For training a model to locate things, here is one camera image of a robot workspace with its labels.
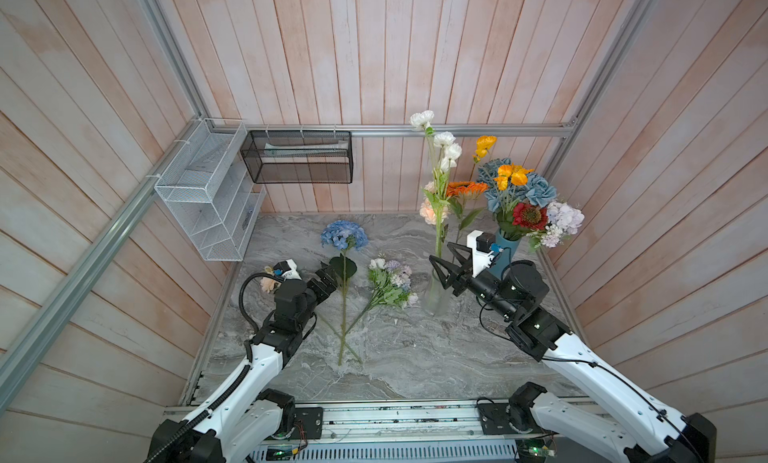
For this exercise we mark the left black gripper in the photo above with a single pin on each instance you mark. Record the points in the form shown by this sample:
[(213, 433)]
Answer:
[(330, 283)]

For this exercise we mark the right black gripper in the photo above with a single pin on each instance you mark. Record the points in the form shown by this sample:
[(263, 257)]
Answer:
[(457, 275)]

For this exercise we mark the clear glass vase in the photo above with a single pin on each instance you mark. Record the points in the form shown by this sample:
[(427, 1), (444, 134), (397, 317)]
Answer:
[(437, 299)]

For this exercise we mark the blue hydrangea flower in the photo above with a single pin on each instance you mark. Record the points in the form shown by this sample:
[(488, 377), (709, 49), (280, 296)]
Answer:
[(344, 236)]

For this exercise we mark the teal ceramic vase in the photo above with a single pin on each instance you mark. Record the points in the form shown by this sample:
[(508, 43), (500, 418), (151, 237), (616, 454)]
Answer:
[(506, 251)]

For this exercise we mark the cream peach rose stem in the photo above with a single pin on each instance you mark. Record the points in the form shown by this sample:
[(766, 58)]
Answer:
[(433, 209)]

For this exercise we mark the orange flower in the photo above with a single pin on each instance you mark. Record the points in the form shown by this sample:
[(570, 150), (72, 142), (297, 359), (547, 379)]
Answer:
[(460, 194)]

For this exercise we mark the yellow flower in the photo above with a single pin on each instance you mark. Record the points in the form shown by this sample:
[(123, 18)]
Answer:
[(505, 174)]

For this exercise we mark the dusty blue rose bunch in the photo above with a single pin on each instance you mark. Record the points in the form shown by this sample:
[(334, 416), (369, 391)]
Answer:
[(538, 191)]

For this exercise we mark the white poppy flower stem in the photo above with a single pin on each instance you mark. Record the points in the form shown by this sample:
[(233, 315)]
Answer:
[(444, 153)]

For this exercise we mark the cream peach carnation bunch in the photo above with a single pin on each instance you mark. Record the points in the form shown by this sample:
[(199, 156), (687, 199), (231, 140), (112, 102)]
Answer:
[(268, 284)]

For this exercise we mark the lilac white flower bunch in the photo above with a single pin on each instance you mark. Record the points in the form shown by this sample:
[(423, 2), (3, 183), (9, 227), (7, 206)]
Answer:
[(564, 221)]

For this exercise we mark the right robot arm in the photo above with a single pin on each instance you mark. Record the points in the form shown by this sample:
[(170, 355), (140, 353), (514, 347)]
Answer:
[(640, 428)]

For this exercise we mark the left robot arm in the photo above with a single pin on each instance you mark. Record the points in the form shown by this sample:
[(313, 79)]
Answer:
[(242, 411)]

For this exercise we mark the black mesh basket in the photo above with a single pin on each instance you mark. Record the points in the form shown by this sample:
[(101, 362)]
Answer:
[(298, 156)]

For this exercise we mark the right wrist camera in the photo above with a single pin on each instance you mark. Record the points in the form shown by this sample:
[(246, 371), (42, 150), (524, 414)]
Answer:
[(483, 250)]

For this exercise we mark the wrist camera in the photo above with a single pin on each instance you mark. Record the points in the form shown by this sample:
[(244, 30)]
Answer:
[(483, 250), (286, 270)]

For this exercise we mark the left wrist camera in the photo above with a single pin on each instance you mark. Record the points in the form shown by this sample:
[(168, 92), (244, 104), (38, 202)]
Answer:
[(286, 270)]

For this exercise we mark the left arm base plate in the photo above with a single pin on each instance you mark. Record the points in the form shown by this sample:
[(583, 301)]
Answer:
[(301, 424)]

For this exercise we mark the white wire mesh shelf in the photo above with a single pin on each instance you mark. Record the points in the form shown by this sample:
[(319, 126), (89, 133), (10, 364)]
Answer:
[(209, 191)]

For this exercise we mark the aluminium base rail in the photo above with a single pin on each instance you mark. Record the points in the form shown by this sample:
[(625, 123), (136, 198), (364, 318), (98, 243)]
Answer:
[(401, 421)]

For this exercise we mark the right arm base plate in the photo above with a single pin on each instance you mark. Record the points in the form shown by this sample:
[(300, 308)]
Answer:
[(504, 418)]

